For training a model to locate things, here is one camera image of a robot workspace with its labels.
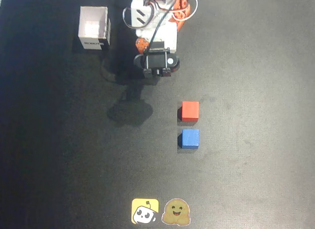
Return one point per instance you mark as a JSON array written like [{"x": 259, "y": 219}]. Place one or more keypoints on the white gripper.
[{"x": 170, "y": 43}]

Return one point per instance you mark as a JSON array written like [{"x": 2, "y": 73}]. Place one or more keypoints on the red cube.
[{"x": 190, "y": 110}]

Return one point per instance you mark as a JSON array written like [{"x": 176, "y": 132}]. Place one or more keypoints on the white cardboard box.
[{"x": 93, "y": 24}]

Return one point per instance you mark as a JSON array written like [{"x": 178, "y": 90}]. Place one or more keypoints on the black webcam on gripper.
[{"x": 157, "y": 60}]

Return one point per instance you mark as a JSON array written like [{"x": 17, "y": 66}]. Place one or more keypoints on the black table mat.
[{"x": 246, "y": 165}]

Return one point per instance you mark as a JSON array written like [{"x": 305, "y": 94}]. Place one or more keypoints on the orange and white robot arm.
[{"x": 137, "y": 7}]

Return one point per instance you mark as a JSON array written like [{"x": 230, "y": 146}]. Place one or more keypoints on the yellow robot sticker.
[{"x": 144, "y": 211}]

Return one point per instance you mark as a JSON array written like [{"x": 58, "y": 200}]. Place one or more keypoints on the blue cube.
[{"x": 190, "y": 138}]

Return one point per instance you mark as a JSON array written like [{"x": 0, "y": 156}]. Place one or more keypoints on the hugging face emoji sticker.
[{"x": 176, "y": 211}]

